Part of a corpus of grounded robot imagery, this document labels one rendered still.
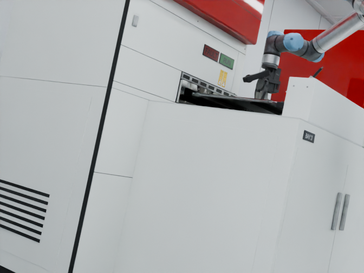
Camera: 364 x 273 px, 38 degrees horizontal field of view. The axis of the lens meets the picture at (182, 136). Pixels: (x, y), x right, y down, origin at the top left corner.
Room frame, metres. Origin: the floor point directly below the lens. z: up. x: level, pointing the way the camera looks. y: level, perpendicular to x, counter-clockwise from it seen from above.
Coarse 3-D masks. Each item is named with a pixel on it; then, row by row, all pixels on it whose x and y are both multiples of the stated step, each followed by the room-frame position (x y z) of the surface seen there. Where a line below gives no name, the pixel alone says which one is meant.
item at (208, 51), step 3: (207, 48) 2.25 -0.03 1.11; (210, 48) 2.26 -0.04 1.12; (204, 51) 2.23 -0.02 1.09; (207, 51) 2.25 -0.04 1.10; (210, 51) 2.26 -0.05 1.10; (213, 51) 2.28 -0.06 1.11; (216, 51) 2.30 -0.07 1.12; (204, 54) 2.23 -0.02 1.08; (207, 54) 2.25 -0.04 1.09; (210, 54) 2.27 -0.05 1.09; (213, 54) 2.29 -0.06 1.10; (216, 54) 2.30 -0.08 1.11; (213, 57) 2.29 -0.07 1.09; (216, 57) 2.31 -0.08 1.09; (216, 60) 2.31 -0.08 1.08
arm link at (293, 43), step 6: (282, 36) 2.25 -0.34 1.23; (288, 36) 2.22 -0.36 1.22; (294, 36) 2.20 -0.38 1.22; (300, 36) 2.22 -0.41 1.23; (276, 42) 2.27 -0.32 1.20; (282, 42) 2.24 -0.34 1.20; (288, 42) 2.21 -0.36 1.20; (294, 42) 2.20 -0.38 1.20; (300, 42) 2.22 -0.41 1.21; (306, 42) 2.27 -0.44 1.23; (276, 48) 2.29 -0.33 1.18; (282, 48) 2.26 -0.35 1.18; (288, 48) 2.23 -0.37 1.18; (294, 48) 2.21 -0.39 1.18; (300, 48) 2.22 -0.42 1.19; (306, 48) 2.26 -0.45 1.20; (294, 54) 2.29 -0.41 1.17; (300, 54) 2.28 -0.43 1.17
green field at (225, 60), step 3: (222, 54) 2.34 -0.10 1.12; (222, 57) 2.34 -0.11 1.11; (225, 57) 2.36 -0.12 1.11; (228, 57) 2.38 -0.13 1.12; (222, 60) 2.35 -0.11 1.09; (225, 60) 2.37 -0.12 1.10; (228, 60) 2.38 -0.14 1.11; (231, 60) 2.40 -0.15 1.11; (222, 63) 2.35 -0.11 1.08; (225, 63) 2.37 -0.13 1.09; (228, 63) 2.39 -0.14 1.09; (231, 63) 2.41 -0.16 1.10; (228, 66) 2.39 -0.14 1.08; (231, 66) 2.41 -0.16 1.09
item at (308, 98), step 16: (304, 80) 1.70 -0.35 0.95; (288, 96) 1.73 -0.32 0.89; (304, 96) 1.69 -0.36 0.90; (320, 96) 1.72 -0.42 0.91; (336, 96) 1.83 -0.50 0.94; (288, 112) 1.72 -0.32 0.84; (304, 112) 1.69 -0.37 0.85; (320, 112) 1.74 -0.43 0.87; (336, 112) 1.85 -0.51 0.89; (352, 112) 1.97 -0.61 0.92; (336, 128) 1.87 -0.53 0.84; (352, 128) 2.00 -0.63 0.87
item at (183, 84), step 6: (180, 84) 2.14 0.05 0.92; (186, 84) 2.16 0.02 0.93; (192, 84) 2.19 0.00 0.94; (180, 90) 2.13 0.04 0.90; (198, 90) 2.23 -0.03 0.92; (204, 90) 2.26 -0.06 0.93; (180, 96) 2.14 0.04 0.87; (180, 102) 2.14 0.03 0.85; (186, 102) 2.18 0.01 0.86; (192, 102) 2.21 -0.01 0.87
